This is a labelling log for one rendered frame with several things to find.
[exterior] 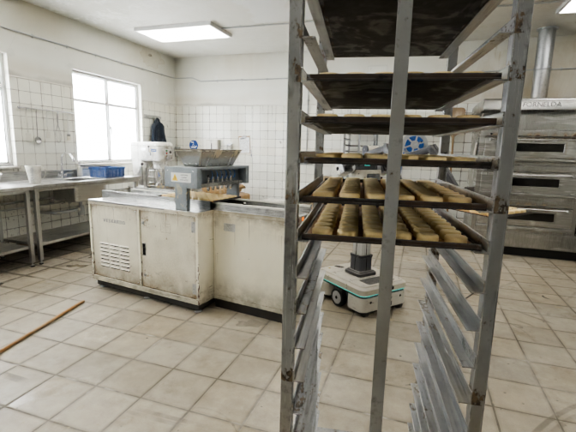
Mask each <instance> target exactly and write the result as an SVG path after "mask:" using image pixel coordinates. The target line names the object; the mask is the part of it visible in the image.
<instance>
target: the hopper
mask: <svg viewBox="0 0 576 432"><path fill-rule="evenodd" d="M173 149H174V150H175V152H176V153H177V156H178V157H179V158H180V160H181V161H182V163H183V165H184V166H194V167H205V166H224V165H234V163H235V161H236V159H237V157H238V155H239V154H240V152H241V151H242V150H232V149H191V148H173Z"/></svg>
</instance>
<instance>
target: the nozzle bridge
mask: <svg viewBox="0 0 576 432"><path fill-rule="evenodd" d="M228 169H229V170H230V171H231V172H230V171H229V170H228ZM232 169H234V170H235V172H234V170H232ZM215 170H216V171H217V172H218V174H219V178H220V179H219V182H218V183H217V182H216V179H215V180H214V183H212V179H211V178H212V172H213V176H214V178H216V176H217V172H216V171H215ZM220 170H221V171H222V174H223V177H225V174H226V173H227V176H228V177H229V176H230V173H231V176H232V177H234V178H232V179H231V181H230V178H228V181H227V182H226V181H225V179H224V180H223V181H224V182H221V171H220ZM225 171H226V172H225ZM234 174H235V176H234ZM207 175H209V179H211V180H209V183H207ZM240 183H249V165H224V166H205V167H194V166H184V165H174V166H165V186H166V187H175V203H176V210H179V211H186V212H188V211H190V189H201V188H207V187H214V186H222V185H228V189H227V190H226V194H227V195H236V196H239V184H240ZM229 184H232V188H231V189H230V187H229Z"/></svg>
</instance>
